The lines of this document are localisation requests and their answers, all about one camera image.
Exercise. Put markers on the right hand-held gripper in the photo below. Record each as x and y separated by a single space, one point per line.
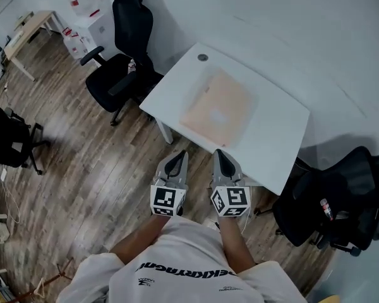
230 200

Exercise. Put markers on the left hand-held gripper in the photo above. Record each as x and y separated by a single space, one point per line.
167 199

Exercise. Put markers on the beige folder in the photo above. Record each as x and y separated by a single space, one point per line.
219 106

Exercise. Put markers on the person's right forearm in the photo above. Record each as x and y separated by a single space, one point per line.
235 248

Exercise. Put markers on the person's left forearm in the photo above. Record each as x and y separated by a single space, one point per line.
139 238

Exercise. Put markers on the white table leg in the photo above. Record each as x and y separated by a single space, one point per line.
165 131

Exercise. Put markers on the person's white shirt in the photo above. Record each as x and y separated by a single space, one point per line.
183 264

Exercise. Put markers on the small clear bottle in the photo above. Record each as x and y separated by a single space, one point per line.
131 66

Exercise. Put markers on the red label bottle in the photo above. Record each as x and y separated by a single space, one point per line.
326 208

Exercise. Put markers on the black high-back office chair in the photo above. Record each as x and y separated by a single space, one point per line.
129 62

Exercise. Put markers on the black mesh office chair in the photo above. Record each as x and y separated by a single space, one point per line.
344 200

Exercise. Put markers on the white water dispenser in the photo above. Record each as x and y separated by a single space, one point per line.
98 30

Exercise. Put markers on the brown wooden stand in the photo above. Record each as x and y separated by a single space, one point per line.
55 275

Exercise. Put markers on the white power adapter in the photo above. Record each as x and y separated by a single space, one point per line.
3 175

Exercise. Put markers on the light wooden table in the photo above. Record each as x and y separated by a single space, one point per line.
28 27

